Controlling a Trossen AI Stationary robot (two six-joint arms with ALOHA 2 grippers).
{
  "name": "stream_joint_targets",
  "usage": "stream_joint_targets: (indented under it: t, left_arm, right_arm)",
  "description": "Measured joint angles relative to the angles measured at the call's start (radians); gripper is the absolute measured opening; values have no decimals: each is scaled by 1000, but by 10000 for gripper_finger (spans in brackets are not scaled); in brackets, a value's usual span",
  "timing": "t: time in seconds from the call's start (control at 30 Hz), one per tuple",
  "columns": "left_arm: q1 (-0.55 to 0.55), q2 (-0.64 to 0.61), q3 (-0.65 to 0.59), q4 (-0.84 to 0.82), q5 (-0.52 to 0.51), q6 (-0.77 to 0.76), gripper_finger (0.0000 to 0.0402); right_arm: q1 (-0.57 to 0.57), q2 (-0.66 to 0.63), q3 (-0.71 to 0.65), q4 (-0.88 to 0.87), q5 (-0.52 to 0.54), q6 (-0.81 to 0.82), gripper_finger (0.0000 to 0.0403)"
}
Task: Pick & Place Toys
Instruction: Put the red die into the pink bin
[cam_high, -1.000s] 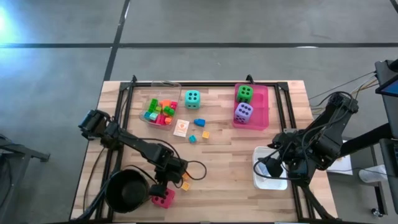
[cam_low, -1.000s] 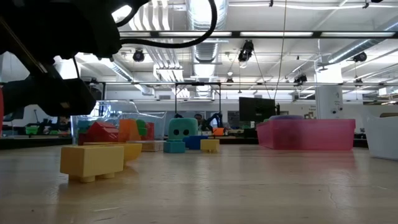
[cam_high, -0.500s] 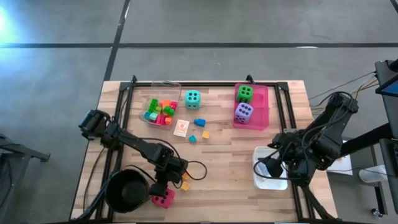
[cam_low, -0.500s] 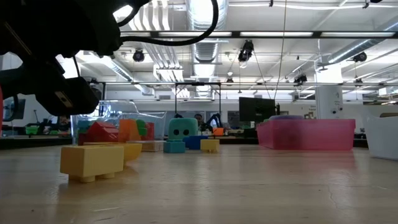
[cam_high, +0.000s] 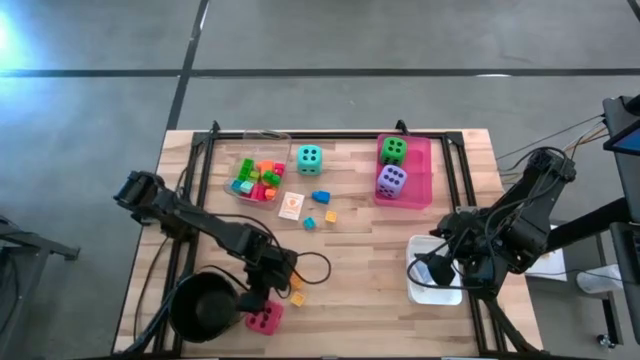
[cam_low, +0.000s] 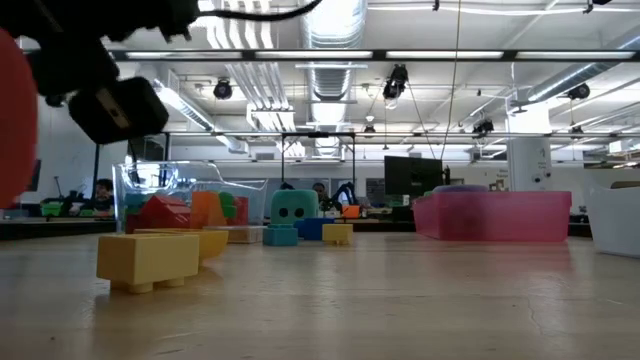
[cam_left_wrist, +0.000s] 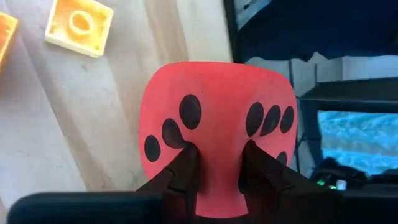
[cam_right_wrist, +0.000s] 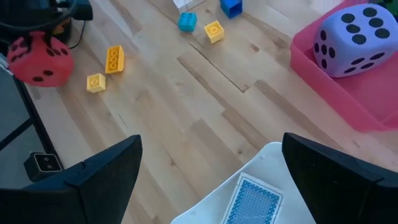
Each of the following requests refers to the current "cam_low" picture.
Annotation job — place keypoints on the red foam die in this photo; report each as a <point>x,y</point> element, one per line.
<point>15,125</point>

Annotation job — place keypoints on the long green toy brick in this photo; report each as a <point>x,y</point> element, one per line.
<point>134,204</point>

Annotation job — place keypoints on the red two-stud toy brick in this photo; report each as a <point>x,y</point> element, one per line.
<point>241,210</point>
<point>165,212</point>

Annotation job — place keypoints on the orange toy block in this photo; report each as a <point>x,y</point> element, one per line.
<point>206,210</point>

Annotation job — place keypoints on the green two-stud toy brick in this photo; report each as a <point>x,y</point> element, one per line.
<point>227,205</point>

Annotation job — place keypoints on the purple foam die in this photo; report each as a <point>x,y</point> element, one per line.
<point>460,188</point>

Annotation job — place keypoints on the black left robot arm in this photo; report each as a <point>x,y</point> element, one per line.
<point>100,15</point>

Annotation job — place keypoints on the blue lit monitor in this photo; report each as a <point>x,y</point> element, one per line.
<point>36,175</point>

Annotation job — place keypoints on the person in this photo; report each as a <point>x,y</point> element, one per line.
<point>319,192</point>
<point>104,189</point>

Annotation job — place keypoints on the green crate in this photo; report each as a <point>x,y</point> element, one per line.
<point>51,209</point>

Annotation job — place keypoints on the black spotlight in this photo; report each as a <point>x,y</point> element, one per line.
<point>579,91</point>
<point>223,89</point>
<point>483,126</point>
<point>396,80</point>

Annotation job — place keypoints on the yellow square toy block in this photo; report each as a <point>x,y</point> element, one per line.
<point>145,260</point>
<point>337,234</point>

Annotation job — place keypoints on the clear plastic bin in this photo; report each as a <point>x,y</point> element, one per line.
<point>250,200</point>

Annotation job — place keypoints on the yellow bowl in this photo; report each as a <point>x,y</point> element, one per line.
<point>212,245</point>

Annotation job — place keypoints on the teal foam die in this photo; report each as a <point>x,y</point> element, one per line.
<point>295,200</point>

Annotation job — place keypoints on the blue four-stud toy block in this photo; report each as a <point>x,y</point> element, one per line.
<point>280,236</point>

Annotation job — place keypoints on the blue two-stud toy brick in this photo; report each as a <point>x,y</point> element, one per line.
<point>312,229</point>

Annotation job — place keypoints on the black computer monitor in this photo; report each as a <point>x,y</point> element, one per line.
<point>412,175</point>

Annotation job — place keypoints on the pink plastic bin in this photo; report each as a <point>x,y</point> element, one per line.
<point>500,215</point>

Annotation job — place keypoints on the white column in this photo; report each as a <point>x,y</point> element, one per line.
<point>529,150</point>

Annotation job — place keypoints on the white plastic bin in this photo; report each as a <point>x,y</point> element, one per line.
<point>615,220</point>

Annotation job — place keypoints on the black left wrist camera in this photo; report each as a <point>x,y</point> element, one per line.
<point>125,115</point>

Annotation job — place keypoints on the black station frame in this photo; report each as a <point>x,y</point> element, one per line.
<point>318,134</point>

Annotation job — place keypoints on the silver ventilation duct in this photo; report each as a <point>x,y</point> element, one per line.
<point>332,30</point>

